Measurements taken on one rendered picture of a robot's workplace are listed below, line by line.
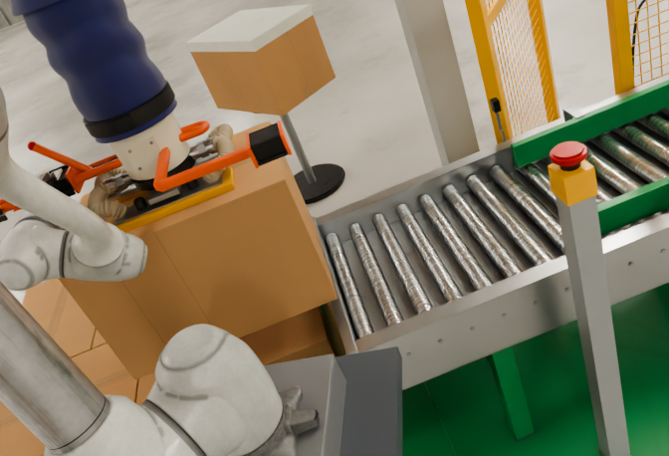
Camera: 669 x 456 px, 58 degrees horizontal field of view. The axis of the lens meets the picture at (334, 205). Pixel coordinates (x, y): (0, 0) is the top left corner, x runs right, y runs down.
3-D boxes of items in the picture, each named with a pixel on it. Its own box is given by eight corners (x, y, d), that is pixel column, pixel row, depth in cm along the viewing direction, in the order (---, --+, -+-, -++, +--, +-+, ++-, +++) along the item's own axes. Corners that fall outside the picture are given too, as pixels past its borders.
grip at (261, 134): (288, 138, 137) (280, 119, 134) (292, 154, 129) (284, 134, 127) (253, 152, 137) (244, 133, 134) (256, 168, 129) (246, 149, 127)
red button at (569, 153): (576, 151, 124) (574, 135, 122) (595, 166, 118) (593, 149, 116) (546, 164, 124) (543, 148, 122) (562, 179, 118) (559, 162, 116)
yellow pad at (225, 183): (234, 171, 157) (226, 155, 154) (235, 189, 148) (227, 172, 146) (113, 219, 158) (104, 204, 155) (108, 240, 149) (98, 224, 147)
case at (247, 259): (315, 225, 199) (269, 119, 179) (337, 299, 165) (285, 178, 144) (145, 293, 199) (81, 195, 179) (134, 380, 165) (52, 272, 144)
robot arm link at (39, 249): (9, 256, 134) (73, 259, 137) (-13, 299, 120) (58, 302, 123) (6, 213, 129) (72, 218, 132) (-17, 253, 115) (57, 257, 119)
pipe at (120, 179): (227, 134, 170) (218, 116, 167) (229, 173, 148) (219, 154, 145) (115, 179, 171) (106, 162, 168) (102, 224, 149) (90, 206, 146)
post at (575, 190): (619, 440, 176) (576, 152, 124) (633, 459, 170) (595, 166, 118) (597, 448, 176) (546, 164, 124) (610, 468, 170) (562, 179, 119)
